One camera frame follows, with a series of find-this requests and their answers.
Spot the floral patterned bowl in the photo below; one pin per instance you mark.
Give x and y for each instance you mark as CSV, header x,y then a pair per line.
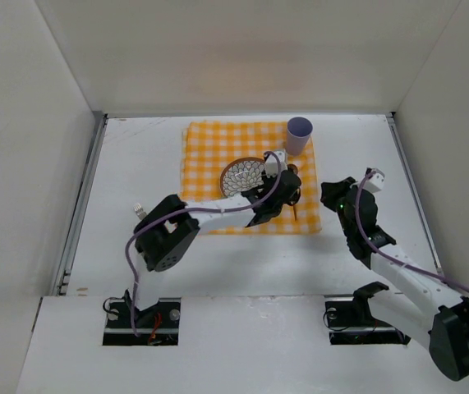
x,y
241,175

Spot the yellow white checkered cloth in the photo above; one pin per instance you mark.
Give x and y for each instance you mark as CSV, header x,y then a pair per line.
x,y
209,146

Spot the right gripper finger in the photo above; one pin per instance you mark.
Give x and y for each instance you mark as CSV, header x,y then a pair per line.
x,y
344,186
329,197

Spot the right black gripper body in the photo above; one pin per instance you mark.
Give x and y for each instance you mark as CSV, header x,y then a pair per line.
x,y
337,191

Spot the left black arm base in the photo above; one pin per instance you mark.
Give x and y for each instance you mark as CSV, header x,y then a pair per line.
x,y
157,325

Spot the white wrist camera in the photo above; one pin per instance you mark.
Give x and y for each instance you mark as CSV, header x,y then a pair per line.
x,y
374,180
275,162

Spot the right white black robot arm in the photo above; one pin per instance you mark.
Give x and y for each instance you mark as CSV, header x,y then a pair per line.
x,y
432,310

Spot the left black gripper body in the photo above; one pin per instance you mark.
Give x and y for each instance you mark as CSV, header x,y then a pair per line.
x,y
285,185

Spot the lilac paper cup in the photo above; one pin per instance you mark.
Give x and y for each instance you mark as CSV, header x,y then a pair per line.
x,y
299,130

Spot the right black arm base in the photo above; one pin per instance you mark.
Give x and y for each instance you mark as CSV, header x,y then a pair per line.
x,y
350,322

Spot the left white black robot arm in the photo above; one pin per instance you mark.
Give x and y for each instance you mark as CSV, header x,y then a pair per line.
x,y
164,235

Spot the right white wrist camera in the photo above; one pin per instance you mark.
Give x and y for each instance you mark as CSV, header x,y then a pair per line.
x,y
374,180

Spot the copper spoon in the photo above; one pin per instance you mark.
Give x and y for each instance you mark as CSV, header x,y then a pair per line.
x,y
295,209

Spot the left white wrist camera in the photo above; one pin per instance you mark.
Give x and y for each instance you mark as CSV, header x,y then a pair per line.
x,y
275,162

